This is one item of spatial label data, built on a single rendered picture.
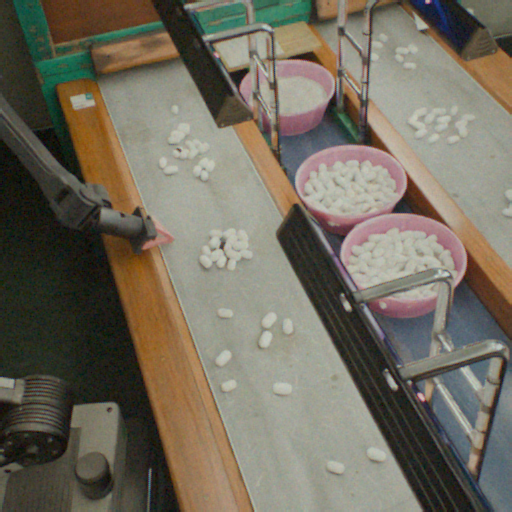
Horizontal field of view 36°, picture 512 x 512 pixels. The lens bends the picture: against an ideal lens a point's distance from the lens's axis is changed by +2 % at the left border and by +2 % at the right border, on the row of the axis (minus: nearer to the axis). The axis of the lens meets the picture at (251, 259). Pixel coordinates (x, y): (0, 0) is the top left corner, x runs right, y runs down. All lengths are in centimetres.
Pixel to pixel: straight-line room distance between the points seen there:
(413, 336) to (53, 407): 75
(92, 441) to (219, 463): 50
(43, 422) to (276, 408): 43
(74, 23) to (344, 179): 90
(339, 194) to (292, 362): 52
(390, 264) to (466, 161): 41
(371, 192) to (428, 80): 50
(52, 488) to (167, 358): 42
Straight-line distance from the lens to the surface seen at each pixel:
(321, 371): 156
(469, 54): 182
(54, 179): 170
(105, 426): 187
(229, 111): 163
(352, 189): 193
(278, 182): 193
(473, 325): 175
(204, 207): 192
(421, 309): 171
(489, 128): 215
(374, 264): 175
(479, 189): 196
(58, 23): 235
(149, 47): 236
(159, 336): 162
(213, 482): 142
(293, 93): 228
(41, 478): 184
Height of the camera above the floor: 200
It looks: 45 degrees down
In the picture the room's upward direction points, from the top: 6 degrees counter-clockwise
